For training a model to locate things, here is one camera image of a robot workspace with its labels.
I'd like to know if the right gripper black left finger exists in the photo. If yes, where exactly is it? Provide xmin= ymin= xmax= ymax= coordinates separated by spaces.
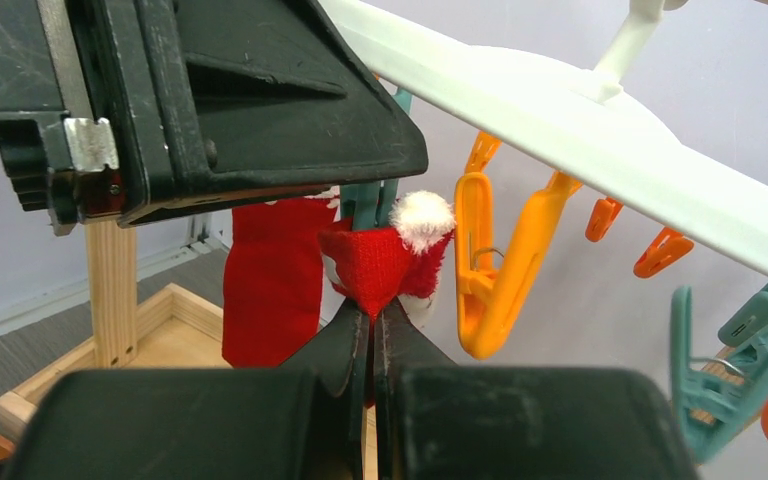
xmin=281 ymin=299 xmax=371 ymax=479

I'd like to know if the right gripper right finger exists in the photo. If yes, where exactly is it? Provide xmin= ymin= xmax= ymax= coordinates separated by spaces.
xmin=373 ymin=299 xmax=454 ymax=479

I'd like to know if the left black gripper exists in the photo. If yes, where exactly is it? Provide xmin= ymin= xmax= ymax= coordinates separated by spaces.
xmin=0 ymin=1 xmax=179 ymax=236

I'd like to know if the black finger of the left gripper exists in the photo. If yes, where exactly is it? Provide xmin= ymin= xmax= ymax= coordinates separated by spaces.
xmin=136 ymin=1 xmax=428 ymax=212

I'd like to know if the red sock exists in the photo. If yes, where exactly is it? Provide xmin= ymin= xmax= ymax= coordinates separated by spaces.
xmin=318 ymin=190 xmax=456 ymax=328
xmin=222 ymin=188 xmax=339 ymax=368

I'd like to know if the wooden hanger stand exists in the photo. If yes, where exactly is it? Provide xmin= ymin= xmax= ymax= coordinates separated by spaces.
xmin=0 ymin=222 xmax=378 ymax=479

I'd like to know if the white round clip hanger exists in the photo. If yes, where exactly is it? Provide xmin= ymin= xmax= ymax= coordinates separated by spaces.
xmin=324 ymin=1 xmax=768 ymax=276

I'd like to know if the orange clothes peg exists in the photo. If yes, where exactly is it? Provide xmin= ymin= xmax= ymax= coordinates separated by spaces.
xmin=454 ymin=131 xmax=580 ymax=360
xmin=585 ymin=197 xmax=624 ymax=242
xmin=633 ymin=227 xmax=695 ymax=279

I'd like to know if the teal clothes peg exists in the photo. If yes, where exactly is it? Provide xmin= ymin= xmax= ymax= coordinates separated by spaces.
xmin=670 ymin=283 xmax=768 ymax=464
xmin=338 ymin=87 xmax=414 ymax=233

